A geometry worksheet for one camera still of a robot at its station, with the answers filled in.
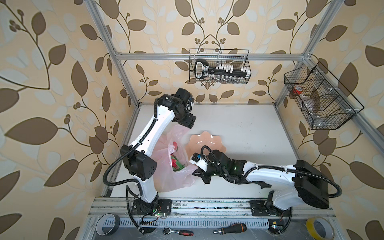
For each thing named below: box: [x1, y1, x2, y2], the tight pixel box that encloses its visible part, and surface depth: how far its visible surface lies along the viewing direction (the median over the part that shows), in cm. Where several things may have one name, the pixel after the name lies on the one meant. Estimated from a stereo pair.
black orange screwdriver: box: [213, 223, 247, 235], surface depth 69 cm
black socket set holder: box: [194, 59, 252, 78], surface depth 84 cm
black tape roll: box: [95, 213, 121, 236], surface depth 71 cm
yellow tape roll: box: [306, 217, 335, 240], surface depth 69 cm
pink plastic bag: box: [153, 125, 198, 193], surface depth 74 cm
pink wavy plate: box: [185, 131, 227, 160], surface depth 98 cm
